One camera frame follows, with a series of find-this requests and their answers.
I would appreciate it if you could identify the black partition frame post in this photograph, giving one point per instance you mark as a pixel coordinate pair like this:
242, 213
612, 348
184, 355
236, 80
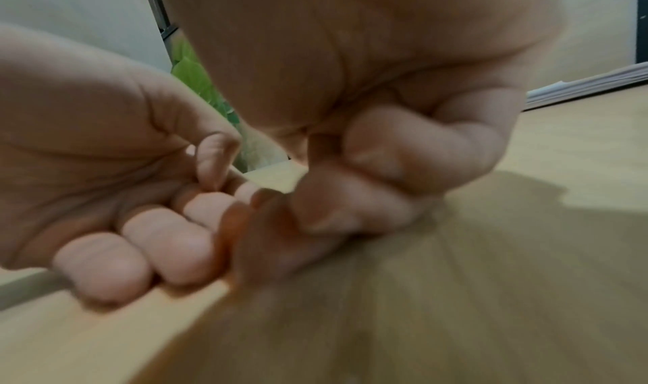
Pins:
159, 10
642, 14

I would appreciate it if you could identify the person's left hand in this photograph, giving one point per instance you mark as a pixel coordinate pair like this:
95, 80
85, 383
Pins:
91, 154

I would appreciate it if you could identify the person's right hand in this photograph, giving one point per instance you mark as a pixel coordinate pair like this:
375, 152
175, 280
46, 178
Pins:
379, 54

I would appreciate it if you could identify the stack of white printed papers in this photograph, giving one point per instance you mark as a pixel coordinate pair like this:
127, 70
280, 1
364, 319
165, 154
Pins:
597, 82

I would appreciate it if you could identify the large leafy potted plant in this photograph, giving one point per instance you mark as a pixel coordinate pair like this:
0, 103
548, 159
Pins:
190, 70

